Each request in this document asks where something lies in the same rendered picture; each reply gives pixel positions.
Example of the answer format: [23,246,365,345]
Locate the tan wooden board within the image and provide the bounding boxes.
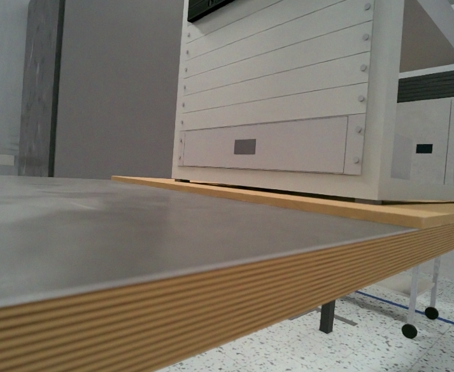
[111,176,454,229]

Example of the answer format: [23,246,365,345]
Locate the white rack cabinet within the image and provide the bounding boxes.
[172,0,454,205]

